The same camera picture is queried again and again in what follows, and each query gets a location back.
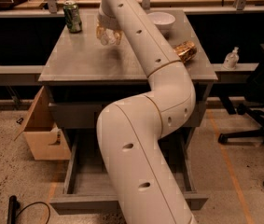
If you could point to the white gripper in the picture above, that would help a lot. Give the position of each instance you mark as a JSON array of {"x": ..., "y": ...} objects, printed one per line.
[{"x": 108, "y": 22}]

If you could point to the clear plastic water bottle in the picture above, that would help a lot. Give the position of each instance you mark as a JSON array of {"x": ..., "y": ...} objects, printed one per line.
[{"x": 108, "y": 37}]

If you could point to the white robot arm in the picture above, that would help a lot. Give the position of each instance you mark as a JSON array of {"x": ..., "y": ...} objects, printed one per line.
[{"x": 128, "y": 130}]

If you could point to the green soda can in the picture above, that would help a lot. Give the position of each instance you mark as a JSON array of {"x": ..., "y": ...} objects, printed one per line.
[{"x": 72, "y": 17}]

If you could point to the orange soda can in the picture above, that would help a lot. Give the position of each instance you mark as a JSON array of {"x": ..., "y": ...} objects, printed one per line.
[{"x": 186, "y": 51}]

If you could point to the clear sanitizer pump bottle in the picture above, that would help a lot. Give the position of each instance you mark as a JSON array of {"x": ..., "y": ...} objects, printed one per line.
[{"x": 231, "y": 59}]

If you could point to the white ceramic bowl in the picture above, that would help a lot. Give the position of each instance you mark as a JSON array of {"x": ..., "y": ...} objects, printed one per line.
[{"x": 164, "y": 21}]

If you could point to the closed grey upper drawer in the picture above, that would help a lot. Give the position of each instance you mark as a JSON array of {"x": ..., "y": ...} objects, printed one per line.
[{"x": 84, "y": 115}]

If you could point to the cardboard box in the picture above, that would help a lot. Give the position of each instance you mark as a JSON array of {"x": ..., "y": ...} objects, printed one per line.
[{"x": 44, "y": 138}]

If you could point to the open grey bottom drawer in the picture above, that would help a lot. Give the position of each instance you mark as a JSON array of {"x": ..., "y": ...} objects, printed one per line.
[{"x": 87, "y": 188}]

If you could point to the black cylinder on floor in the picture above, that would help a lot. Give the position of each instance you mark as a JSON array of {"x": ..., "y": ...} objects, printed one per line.
[{"x": 13, "y": 206}]

